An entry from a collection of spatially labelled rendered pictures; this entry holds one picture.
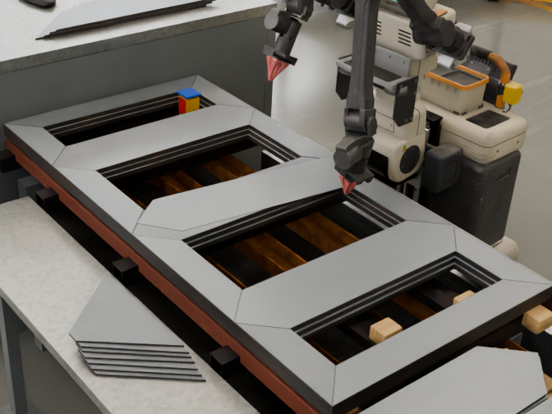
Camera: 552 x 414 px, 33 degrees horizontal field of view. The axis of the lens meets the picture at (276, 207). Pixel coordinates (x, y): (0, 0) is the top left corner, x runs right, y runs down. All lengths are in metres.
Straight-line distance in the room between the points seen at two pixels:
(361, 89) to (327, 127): 2.50
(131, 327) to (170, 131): 0.90
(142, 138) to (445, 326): 1.19
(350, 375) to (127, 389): 0.50
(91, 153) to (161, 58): 0.60
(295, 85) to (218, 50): 2.09
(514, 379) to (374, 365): 0.30
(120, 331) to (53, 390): 1.08
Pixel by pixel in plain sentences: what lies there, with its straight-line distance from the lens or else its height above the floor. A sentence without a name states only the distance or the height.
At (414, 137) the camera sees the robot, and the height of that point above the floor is 0.80.
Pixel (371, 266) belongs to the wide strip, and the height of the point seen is 0.86.
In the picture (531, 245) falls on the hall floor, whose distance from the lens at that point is 4.20.
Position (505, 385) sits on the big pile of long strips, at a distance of 2.07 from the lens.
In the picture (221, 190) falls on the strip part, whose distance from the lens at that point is 2.61.
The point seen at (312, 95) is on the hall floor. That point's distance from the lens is 5.34.
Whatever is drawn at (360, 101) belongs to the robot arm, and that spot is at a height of 1.16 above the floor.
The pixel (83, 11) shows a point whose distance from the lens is 3.32.
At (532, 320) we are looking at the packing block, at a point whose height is 0.81.
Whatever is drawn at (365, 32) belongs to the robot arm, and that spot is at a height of 1.33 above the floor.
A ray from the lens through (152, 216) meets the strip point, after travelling 2.49.
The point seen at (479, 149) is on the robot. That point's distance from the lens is 3.23.
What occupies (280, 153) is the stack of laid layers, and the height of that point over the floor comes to 0.83.
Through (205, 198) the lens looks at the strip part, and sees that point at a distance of 2.57.
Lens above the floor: 2.17
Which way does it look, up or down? 31 degrees down
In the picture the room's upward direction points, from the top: 3 degrees clockwise
